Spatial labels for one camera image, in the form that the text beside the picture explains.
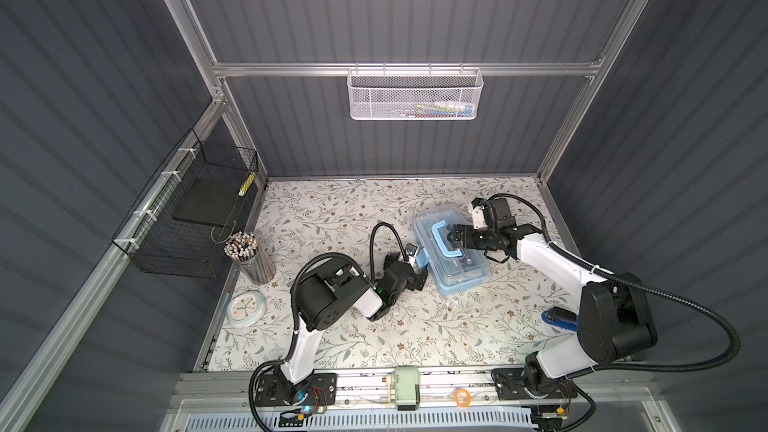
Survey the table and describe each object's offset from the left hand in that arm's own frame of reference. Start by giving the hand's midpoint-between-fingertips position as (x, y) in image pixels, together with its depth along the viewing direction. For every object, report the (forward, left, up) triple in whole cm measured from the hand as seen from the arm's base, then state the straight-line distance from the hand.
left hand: (414, 260), depth 96 cm
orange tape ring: (-38, -8, -1) cm, 39 cm away
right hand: (+2, -15, +10) cm, 18 cm away
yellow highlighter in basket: (+12, +47, +26) cm, 55 cm away
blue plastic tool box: (-7, -10, +7) cm, 14 cm away
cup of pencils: (-3, +48, +17) cm, 51 cm away
